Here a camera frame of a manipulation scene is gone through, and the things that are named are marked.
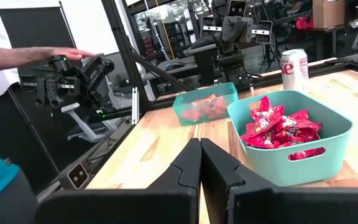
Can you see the silver Diet Coke can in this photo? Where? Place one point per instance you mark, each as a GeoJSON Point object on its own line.
{"type": "Point", "coordinates": [294, 74]}

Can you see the person's forearm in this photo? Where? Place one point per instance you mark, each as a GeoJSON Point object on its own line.
{"type": "Point", "coordinates": [11, 57]}

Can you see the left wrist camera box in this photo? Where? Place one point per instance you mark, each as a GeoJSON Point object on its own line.
{"type": "Point", "coordinates": [237, 8]}

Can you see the brown cardboard box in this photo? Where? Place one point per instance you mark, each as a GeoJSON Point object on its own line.
{"type": "Point", "coordinates": [328, 14]}

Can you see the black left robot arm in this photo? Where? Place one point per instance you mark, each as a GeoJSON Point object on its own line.
{"type": "Point", "coordinates": [216, 62]}

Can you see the red bag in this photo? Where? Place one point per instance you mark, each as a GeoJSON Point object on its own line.
{"type": "Point", "coordinates": [304, 22]}

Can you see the black spare robot arm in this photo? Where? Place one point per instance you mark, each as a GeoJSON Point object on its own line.
{"type": "Point", "coordinates": [95, 71]}

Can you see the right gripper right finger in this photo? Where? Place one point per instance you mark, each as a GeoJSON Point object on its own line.
{"type": "Point", "coordinates": [228, 193]}

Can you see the black computer mouse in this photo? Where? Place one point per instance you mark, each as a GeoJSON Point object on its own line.
{"type": "Point", "coordinates": [175, 66]}

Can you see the black board panel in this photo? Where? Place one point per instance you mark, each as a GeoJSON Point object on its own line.
{"type": "Point", "coordinates": [36, 25]}

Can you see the light teal translucent bin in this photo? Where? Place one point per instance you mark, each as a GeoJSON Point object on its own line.
{"type": "Point", "coordinates": [222, 90]}

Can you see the grey metal stand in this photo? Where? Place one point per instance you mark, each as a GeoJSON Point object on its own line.
{"type": "Point", "coordinates": [82, 127]}

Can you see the silver frame bracket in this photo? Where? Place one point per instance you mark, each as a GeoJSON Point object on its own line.
{"type": "Point", "coordinates": [135, 105]}

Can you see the black aluminium table frame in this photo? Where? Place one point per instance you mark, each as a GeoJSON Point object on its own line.
{"type": "Point", "coordinates": [124, 46]}

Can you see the red Skittles candy pack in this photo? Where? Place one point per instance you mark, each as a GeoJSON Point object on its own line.
{"type": "Point", "coordinates": [259, 140]}
{"type": "Point", "coordinates": [306, 154]}
{"type": "Point", "coordinates": [264, 116]}
{"type": "Point", "coordinates": [297, 123]}

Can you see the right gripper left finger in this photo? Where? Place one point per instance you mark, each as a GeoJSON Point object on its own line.
{"type": "Point", "coordinates": [172, 193]}

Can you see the person's hand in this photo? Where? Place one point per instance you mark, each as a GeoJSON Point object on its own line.
{"type": "Point", "coordinates": [73, 53]}

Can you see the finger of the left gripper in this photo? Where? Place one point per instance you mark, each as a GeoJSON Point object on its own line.
{"type": "Point", "coordinates": [206, 21]}
{"type": "Point", "coordinates": [266, 39]}

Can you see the table-level camera box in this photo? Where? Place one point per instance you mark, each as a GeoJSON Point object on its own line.
{"type": "Point", "coordinates": [78, 175]}

